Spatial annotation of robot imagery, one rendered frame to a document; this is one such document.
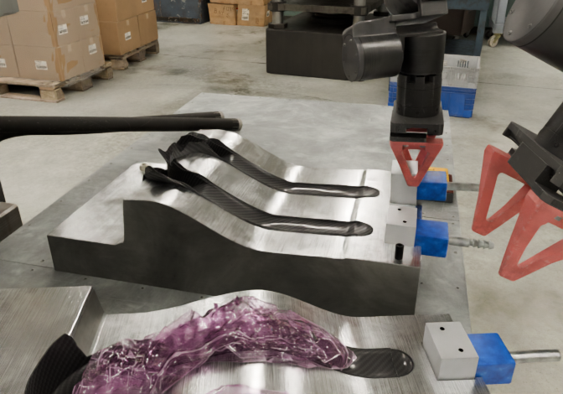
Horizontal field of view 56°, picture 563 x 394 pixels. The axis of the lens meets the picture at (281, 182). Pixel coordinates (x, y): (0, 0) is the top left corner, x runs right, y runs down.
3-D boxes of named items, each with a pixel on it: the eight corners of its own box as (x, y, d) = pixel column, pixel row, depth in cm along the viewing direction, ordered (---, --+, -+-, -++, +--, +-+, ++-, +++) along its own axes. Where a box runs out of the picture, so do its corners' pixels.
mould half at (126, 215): (416, 223, 87) (426, 147, 81) (412, 328, 65) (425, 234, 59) (141, 190, 98) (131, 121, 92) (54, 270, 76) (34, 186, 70)
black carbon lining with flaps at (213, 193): (379, 198, 80) (384, 140, 76) (369, 256, 66) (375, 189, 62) (168, 175, 88) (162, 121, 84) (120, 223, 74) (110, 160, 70)
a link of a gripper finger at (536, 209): (479, 278, 40) (561, 178, 36) (452, 229, 46) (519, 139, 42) (551, 311, 41) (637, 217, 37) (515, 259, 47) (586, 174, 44)
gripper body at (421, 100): (390, 137, 68) (393, 80, 65) (393, 111, 77) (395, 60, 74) (442, 138, 67) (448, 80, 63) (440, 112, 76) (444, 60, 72)
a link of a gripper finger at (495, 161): (462, 248, 43) (535, 153, 40) (440, 206, 50) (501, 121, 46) (529, 278, 45) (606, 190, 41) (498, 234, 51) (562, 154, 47)
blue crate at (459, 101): (474, 103, 408) (478, 75, 398) (471, 120, 373) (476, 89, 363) (395, 95, 427) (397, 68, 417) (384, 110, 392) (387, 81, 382)
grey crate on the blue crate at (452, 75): (478, 76, 398) (482, 56, 391) (476, 90, 364) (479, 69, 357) (397, 69, 417) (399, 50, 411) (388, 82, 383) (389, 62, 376)
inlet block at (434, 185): (483, 197, 77) (488, 163, 74) (487, 213, 72) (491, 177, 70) (391, 192, 80) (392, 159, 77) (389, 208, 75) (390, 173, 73)
